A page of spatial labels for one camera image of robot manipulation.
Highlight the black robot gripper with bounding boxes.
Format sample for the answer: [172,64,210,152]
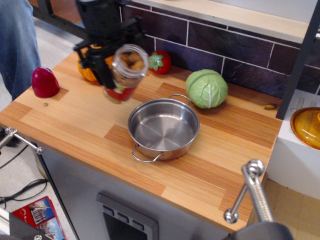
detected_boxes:
[74,0,145,90]

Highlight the red toy tomato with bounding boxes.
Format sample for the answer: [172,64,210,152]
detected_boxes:
[148,50,172,75]

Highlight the green toy cabbage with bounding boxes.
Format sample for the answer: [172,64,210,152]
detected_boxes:
[185,69,229,109]

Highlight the clear jar of almonds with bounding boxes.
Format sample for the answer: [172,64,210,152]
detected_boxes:
[103,44,149,104]

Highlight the person leg in jeans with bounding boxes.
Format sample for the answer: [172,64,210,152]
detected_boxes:
[0,0,41,100]

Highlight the red postcard booklet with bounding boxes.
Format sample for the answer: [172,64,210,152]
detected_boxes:
[12,196,66,240]

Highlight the black floor cable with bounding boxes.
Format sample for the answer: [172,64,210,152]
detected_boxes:
[0,144,48,210]

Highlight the loose almond on counter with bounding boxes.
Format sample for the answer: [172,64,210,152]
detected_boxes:
[263,103,277,110]

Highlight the orange toy pumpkin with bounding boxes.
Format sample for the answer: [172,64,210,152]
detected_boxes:
[77,45,114,83]

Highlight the magenta toy vegetable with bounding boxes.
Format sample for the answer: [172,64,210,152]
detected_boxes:
[31,67,60,98]

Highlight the amber glass lid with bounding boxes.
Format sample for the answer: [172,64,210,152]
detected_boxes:
[290,107,320,150]

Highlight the left metal clamp screw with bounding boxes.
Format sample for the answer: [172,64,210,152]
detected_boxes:
[0,127,44,155]

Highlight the grey toy oven panel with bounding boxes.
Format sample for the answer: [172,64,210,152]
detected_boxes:
[96,193,159,240]

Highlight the right metal clamp screw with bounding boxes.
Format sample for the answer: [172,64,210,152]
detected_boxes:
[223,159,275,224]

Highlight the metal clamp screw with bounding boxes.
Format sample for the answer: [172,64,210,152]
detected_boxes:
[0,127,44,155]
[223,159,275,224]

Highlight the wooden upper shelf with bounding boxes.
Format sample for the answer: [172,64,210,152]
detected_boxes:
[134,0,309,44]

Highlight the stainless steel pot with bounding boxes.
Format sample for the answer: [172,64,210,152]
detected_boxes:
[128,94,200,163]

